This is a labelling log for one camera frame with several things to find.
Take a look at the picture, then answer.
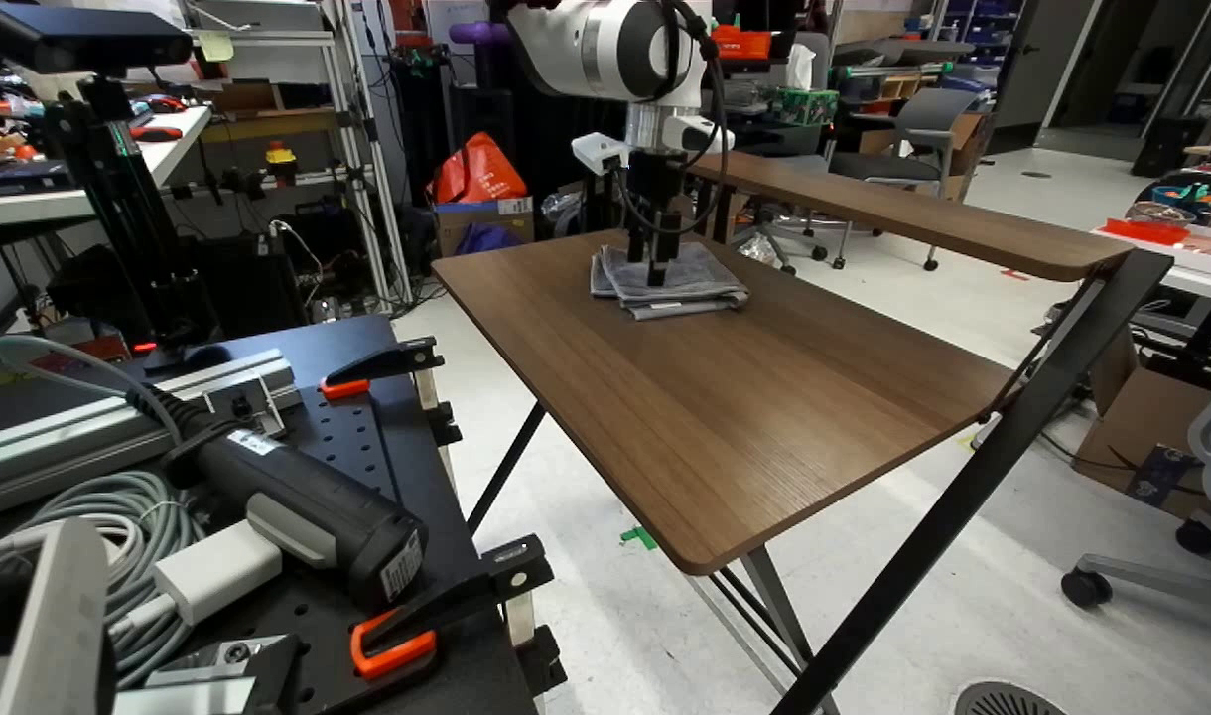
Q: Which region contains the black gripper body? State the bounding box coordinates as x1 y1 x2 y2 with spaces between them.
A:
625 148 697 248

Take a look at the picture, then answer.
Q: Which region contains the grey towel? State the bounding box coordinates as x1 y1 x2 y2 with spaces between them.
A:
588 241 756 320

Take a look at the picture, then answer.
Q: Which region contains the cardboard box with label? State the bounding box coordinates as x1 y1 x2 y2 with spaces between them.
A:
432 195 542 257

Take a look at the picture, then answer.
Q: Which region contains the green striped box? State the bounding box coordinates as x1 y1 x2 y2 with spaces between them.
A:
763 87 844 132

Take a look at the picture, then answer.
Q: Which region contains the orange storage box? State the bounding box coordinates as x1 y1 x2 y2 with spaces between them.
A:
710 25 775 68

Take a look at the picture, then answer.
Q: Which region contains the orange bag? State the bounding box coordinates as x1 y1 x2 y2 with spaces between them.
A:
424 132 534 209

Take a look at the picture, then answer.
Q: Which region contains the purple roll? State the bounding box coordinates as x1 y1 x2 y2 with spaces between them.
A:
445 17 517 53

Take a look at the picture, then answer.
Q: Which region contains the grey office chair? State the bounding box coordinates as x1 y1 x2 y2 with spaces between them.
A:
760 85 996 274

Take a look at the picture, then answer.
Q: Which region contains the white metal rack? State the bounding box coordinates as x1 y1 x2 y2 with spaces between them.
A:
322 0 417 312

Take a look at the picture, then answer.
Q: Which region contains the black perforated mounting platform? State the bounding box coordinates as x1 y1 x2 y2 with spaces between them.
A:
141 310 572 715

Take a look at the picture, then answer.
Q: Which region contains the brown wooden table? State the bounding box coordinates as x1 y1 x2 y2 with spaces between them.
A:
465 250 1177 715

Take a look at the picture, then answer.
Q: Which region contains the black handheld scanner device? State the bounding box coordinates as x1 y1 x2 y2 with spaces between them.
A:
165 421 428 613

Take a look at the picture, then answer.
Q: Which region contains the red flat item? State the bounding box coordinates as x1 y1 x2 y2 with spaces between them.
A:
1099 213 1193 250

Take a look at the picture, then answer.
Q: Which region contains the brown cardboard box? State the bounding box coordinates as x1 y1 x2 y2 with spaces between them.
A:
1071 361 1211 520

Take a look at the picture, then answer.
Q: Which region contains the white power adapter block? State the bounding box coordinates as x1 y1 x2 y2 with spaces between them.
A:
151 518 288 628

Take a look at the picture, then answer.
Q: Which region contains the colourful printed item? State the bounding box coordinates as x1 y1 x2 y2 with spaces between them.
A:
1126 172 1211 234

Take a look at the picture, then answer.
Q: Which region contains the white side table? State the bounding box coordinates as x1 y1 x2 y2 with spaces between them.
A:
1092 195 1211 310

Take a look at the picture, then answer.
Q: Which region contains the round floor drain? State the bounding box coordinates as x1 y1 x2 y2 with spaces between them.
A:
955 679 1070 715

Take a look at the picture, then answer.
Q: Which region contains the white workbench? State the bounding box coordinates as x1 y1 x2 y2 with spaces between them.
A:
0 105 220 234

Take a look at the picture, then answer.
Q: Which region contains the grey metal box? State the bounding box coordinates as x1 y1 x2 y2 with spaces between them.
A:
0 518 118 715

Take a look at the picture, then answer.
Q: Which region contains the small orange-handled black clamp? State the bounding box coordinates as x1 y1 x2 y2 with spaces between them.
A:
317 334 448 408

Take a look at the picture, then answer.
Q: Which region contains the large orange-handled black clamp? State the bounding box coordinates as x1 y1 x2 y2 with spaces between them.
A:
345 532 559 686

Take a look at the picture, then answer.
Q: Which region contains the black camera tripod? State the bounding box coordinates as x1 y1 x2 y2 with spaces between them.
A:
39 70 223 352

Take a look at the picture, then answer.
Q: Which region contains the aluminium rail profile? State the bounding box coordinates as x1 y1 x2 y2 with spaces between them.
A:
0 348 302 520

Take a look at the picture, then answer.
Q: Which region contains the grey coiled cable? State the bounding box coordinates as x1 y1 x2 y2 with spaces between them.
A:
0 470 204 691

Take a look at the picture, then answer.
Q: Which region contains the black camera box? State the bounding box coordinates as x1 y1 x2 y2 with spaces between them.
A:
0 0 200 74

